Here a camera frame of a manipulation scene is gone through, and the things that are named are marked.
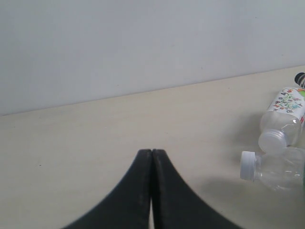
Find pink peach drink bottle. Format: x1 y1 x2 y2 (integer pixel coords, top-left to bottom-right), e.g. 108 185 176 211
294 72 305 88

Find floral label square bottle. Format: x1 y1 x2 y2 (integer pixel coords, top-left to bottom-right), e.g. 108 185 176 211
258 87 305 154

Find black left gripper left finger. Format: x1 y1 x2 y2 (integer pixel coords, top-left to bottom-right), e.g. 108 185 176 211
65 149 152 229

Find lime label clear bottle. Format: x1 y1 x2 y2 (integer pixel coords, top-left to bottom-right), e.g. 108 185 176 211
240 147 305 192

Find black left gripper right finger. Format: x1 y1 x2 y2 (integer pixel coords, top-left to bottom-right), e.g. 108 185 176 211
152 149 240 229

